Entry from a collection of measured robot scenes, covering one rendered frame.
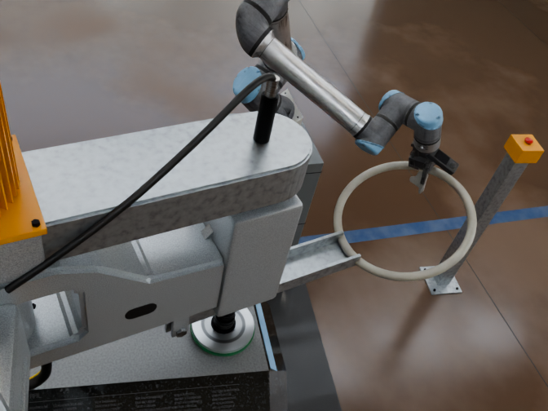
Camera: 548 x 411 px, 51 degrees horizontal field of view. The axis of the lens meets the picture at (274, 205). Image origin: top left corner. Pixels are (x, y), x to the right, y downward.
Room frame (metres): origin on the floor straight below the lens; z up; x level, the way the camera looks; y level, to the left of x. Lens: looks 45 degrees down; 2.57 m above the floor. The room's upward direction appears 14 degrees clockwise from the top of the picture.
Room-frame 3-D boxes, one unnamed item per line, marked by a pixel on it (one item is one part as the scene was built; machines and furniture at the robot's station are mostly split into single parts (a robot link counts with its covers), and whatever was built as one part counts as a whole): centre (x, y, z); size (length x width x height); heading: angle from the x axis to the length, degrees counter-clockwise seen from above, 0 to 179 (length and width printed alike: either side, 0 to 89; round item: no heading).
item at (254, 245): (1.03, 0.13, 1.32); 0.36 x 0.22 x 0.45; 128
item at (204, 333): (1.08, 0.07, 0.88); 0.21 x 0.21 x 0.01
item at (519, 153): (2.30, -1.07, 0.54); 0.20 x 0.20 x 1.09; 22
